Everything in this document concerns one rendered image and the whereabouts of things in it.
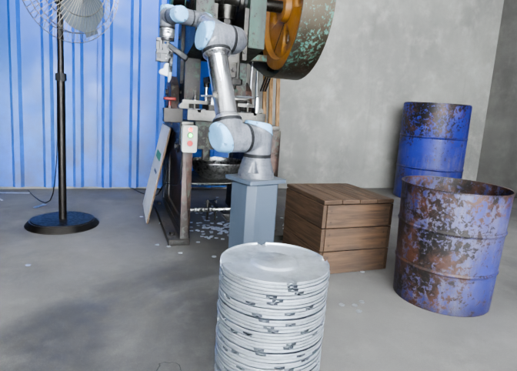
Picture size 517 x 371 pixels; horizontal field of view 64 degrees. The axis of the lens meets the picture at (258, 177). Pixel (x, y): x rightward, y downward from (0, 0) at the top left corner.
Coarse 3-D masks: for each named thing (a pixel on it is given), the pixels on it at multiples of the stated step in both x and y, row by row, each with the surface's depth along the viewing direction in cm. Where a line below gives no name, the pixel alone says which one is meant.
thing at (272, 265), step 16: (224, 256) 111; (240, 256) 112; (256, 256) 111; (272, 256) 112; (288, 256) 113; (304, 256) 115; (320, 256) 116; (240, 272) 101; (256, 272) 102; (272, 272) 103; (288, 272) 103; (304, 272) 104; (320, 272) 105
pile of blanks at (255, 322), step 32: (224, 288) 103; (256, 288) 97; (288, 288) 96; (320, 288) 101; (224, 320) 104; (256, 320) 97; (288, 320) 99; (320, 320) 104; (224, 352) 105; (256, 352) 100; (288, 352) 99; (320, 352) 109
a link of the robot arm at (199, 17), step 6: (198, 12) 198; (204, 12) 200; (198, 18) 196; (204, 18) 193; (210, 18) 190; (192, 24) 198; (198, 24) 196; (240, 30) 169; (240, 36) 168; (246, 36) 173; (240, 42) 169; (246, 42) 173; (240, 48) 171; (234, 54) 174
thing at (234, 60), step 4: (240, 52) 231; (232, 56) 230; (236, 56) 231; (240, 56) 232; (228, 60) 230; (232, 60) 231; (236, 60) 231; (232, 64) 228; (236, 64) 229; (232, 68) 228; (236, 68) 229; (232, 72) 229; (236, 72) 230; (232, 76) 229; (236, 76) 233
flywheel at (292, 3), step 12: (288, 0) 236; (300, 0) 233; (288, 12) 238; (300, 12) 218; (276, 24) 259; (288, 24) 242; (276, 36) 259; (264, 48) 270; (276, 48) 259; (288, 48) 241; (276, 60) 249
